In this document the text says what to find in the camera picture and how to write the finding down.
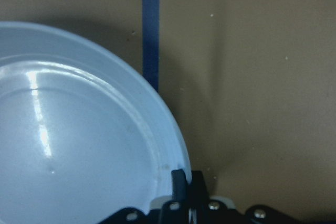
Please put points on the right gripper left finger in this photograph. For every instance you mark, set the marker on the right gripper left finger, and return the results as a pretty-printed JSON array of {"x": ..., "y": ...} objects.
[{"x": 179, "y": 186}]

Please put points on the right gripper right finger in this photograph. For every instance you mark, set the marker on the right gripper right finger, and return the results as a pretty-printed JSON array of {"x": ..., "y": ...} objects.
[{"x": 197, "y": 190}]

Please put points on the blue plate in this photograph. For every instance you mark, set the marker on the blue plate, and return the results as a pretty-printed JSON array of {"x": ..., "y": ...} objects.
[{"x": 82, "y": 133}]

